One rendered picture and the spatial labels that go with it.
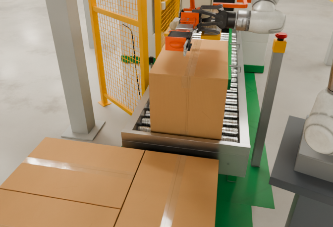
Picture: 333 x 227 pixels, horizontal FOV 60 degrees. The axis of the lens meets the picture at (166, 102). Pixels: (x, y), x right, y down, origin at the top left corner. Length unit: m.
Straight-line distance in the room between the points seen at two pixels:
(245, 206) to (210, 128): 0.71
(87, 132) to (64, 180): 1.22
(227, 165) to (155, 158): 0.40
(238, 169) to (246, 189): 0.56
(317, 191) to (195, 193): 0.50
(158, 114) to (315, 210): 0.86
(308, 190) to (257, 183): 1.07
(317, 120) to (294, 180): 0.30
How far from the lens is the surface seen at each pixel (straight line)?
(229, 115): 1.92
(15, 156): 2.67
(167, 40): 1.04
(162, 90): 1.50
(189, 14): 1.36
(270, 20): 1.35
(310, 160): 1.24
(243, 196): 2.15
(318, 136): 1.03
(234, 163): 1.63
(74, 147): 1.68
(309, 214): 1.48
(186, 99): 1.51
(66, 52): 2.37
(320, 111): 1.05
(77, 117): 2.63
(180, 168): 1.48
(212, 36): 1.51
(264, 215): 2.08
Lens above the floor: 1.56
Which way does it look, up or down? 30 degrees down
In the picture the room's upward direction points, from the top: straight up
